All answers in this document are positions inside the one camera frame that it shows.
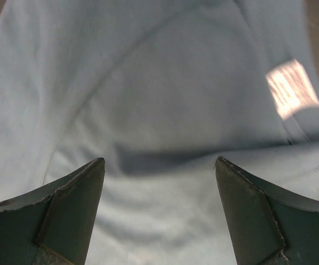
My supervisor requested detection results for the grey-blue t shirt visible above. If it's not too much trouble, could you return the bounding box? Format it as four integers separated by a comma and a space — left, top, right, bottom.
0, 1, 319, 264

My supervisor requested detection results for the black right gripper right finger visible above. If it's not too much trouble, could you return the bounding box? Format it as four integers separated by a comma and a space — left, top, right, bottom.
215, 157, 319, 264

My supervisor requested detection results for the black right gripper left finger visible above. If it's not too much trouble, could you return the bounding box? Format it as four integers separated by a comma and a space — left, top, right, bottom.
0, 158, 105, 264

